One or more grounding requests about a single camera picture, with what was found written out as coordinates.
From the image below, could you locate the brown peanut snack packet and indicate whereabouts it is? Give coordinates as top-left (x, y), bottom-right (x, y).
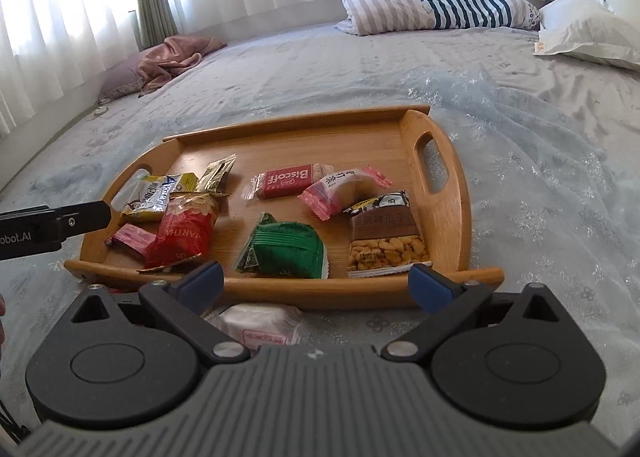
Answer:
top-left (342, 190), bottom-right (427, 279)

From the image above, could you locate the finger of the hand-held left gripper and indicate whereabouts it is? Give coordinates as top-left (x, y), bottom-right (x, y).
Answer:
top-left (49, 200), bottom-right (114, 242)

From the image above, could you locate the gold foil snack packet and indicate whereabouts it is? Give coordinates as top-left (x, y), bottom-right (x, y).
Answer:
top-left (194, 153), bottom-right (237, 197)

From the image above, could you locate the white pillow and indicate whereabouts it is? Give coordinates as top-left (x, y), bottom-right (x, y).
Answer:
top-left (532, 0), bottom-right (640, 72)

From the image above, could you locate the white and pink snack packet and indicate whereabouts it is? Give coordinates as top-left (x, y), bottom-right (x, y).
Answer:
top-left (204, 302), bottom-right (304, 349)

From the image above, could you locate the wooden tray with handles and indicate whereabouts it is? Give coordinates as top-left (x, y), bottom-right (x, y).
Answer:
top-left (64, 104), bottom-right (506, 312)

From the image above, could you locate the yellow and white snack packet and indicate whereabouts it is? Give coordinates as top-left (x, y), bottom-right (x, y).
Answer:
top-left (121, 172), bottom-right (197, 224)

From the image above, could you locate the red biscuit packet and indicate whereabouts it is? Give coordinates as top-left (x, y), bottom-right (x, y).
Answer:
top-left (244, 162), bottom-right (335, 201)

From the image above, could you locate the red crinkled snack packet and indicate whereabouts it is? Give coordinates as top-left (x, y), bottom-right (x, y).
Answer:
top-left (138, 191), bottom-right (222, 272)

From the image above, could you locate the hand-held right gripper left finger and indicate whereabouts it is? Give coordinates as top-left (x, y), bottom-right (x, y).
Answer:
top-left (70, 261), bottom-right (252, 364)

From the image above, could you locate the green snack packet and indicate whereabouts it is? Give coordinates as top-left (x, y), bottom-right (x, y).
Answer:
top-left (233, 212), bottom-right (331, 280)

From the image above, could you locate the small pink snack packet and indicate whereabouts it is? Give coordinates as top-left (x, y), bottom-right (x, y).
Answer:
top-left (104, 223), bottom-right (157, 259)

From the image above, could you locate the striped pillow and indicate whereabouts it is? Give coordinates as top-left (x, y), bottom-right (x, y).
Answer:
top-left (334, 0), bottom-right (543, 36)

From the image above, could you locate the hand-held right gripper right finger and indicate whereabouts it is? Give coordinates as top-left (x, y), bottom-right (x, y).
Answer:
top-left (379, 264), bottom-right (572, 364)

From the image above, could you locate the pink and white pastry packet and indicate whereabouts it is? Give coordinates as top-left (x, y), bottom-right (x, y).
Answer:
top-left (298, 166), bottom-right (394, 222)

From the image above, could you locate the purple pillow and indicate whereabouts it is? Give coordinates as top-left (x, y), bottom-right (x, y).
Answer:
top-left (97, 49), bottom-right (153, 106)

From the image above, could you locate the pink crumpled cloth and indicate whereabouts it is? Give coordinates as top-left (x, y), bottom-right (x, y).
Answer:
top-left (137, 36), bottom-right (228, 98)

